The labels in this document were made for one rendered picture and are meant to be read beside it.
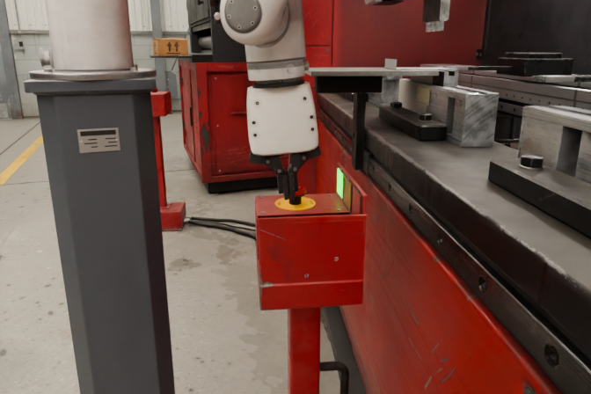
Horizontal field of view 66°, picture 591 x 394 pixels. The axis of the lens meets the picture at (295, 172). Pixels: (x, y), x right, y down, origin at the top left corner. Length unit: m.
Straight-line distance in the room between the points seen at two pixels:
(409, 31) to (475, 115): 1.14
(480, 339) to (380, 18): 1.53
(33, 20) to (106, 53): 7.32
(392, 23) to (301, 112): 1.33
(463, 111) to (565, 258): 0.46
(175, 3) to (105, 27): 7.27
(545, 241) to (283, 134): 0.36
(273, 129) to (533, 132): 0.35
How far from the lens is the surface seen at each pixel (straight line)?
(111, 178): 0.78
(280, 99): 0.65
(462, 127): 0.86
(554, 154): 0.64
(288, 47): 0.63
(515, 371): 0.52
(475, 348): 0.59
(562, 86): 1.10
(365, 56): 1.92
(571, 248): 0.48
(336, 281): 0.72
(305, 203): 0.81
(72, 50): 0.78
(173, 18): 8.01
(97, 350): 0.91
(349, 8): 1.91
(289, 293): 0.72
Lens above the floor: 1.05
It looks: 15 degrees down
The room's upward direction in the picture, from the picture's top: straight up
